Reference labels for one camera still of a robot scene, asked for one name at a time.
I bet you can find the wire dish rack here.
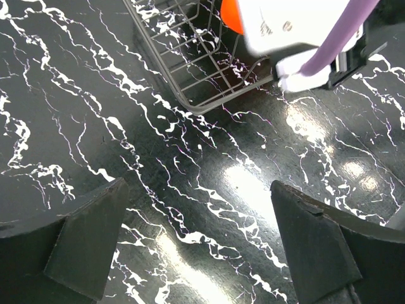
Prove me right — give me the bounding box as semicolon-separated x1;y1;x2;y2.
124;1;275;115

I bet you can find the orange bowl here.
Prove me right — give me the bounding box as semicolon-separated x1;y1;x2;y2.
220;0;243;35

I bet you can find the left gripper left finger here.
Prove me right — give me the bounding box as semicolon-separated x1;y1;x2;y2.
1;178;129;303

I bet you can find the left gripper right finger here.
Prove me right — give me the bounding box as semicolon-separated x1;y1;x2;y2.
271;180;404;303

